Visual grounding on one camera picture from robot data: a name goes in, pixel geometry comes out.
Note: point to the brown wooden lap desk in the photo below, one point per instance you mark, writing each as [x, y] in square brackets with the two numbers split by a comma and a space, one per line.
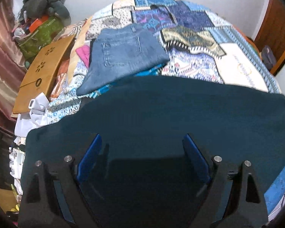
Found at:
[42, 73]

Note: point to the magenta pink cloth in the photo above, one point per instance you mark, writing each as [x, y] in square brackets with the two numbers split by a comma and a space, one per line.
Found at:
[84, 54]

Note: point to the green patterned storage bag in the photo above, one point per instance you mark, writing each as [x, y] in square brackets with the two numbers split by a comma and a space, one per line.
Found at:
[31, 44]

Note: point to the brown wooden wardrobe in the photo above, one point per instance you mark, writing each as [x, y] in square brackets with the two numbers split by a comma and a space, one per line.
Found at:
[272, 33]

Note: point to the pink striped curtain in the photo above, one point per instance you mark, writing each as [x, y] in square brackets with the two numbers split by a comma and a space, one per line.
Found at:
[12, 68]

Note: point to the folded blue denim jeans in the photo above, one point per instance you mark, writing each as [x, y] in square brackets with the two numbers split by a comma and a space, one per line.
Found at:
[118, 53]

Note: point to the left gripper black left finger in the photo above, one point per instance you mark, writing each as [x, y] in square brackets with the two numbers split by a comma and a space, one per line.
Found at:
[52, 196]

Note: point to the dark teal fleece pants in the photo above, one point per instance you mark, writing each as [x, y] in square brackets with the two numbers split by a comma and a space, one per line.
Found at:
[142, 177]

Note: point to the crumpled white paper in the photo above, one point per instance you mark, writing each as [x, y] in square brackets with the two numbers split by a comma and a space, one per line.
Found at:
[35, 118]

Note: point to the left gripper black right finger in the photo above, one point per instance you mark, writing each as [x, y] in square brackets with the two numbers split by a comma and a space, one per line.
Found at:
[229, 196]

